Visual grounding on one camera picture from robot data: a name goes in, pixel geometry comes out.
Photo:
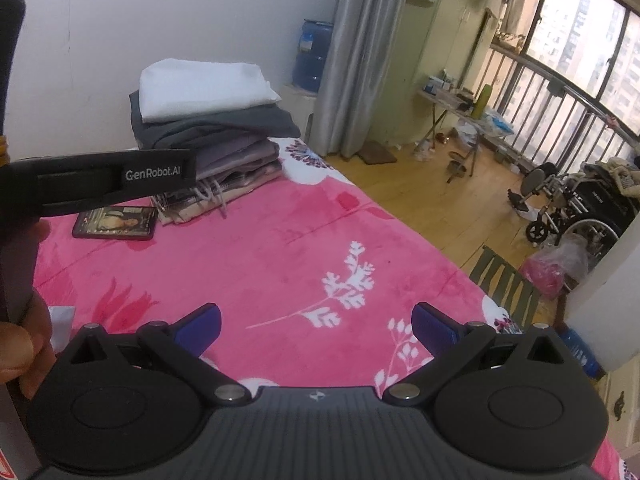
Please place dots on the blue water jug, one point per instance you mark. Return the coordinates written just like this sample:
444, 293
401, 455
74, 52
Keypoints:
312, 55

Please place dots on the brown floor mat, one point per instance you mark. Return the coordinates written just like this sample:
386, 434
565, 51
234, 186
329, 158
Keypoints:
378, 152

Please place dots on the person's left hand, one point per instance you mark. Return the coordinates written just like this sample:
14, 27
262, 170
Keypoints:
25, 355

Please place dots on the blue plastic bag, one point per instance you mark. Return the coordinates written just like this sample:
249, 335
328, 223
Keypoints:
497, 122

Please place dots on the white plastic stand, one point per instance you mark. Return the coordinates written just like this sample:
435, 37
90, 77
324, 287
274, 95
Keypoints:
300, 110

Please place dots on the metal balcony railing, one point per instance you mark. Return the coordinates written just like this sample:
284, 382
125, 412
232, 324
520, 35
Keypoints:
560, 80

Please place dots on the pink floral blanket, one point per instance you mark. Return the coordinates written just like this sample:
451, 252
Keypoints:
300, 240

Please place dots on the green striped floor mat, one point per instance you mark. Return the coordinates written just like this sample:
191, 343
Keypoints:
505, 285

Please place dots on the white paper piece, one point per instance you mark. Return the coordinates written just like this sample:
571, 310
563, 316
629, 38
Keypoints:
62, 322

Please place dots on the brown slipper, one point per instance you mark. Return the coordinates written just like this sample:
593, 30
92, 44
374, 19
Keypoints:
459, 158
456, 174

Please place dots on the black smartphone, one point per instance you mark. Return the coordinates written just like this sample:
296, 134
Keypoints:
115, 223

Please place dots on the black wheelchair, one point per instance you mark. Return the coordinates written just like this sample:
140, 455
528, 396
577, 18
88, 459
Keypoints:
590, 200

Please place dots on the metal folding table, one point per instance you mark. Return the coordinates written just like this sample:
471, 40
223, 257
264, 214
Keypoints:
450, 103

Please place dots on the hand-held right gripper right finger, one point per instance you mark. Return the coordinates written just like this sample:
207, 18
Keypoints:
432, 329

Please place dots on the grey curtain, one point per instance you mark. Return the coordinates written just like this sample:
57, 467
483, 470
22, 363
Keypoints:
360, 60

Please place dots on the pink plastic bag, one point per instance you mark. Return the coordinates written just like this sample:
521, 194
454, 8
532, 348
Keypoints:
547, 272

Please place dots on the white bunny print sweatshirt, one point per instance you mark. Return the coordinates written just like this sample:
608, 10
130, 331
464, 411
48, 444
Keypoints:
200, 87

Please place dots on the blue plastic package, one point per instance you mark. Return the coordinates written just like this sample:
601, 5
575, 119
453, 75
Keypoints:
580, 352

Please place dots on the cream nightstand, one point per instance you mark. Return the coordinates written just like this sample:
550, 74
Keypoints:
620, 410

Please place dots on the stack of folded clothes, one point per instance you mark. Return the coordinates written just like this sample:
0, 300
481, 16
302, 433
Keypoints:
220, 150

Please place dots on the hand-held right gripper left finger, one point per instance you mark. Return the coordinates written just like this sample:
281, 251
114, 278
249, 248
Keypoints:
200, 329

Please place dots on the green bottle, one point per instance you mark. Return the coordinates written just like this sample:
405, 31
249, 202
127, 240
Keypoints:
482, 101

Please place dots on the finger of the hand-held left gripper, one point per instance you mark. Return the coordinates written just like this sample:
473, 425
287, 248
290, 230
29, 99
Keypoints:
100, 180

